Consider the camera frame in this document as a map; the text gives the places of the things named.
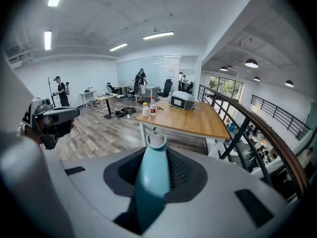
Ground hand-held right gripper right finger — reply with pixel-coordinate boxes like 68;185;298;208
143;147;294;238

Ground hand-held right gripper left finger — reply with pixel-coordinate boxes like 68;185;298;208
44;146;146;238

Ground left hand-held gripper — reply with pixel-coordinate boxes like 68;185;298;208
21;97;81;150

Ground person's left forearm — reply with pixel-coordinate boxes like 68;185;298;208
24;125;44;146

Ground white side table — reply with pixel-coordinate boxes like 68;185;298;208
79;89;98;108

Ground black office chair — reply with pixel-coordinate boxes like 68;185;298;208
106;82;120;94
157;78;173;99

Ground black railing wooden handrail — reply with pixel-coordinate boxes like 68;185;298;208
197;83;311;200

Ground large wooden table white legs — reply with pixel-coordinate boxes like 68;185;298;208
136;100;231;159

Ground clear bottle red label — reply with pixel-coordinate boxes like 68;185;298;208
149;96;158;117

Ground black far railing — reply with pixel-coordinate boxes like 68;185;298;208
250;94;313;141

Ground white grey device with screen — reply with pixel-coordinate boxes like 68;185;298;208
168;90;198;112

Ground yellow table black pedestal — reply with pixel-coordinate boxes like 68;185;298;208
95;93;120;120

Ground black cable and equipment pile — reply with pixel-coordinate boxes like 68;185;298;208
114;106;137;118

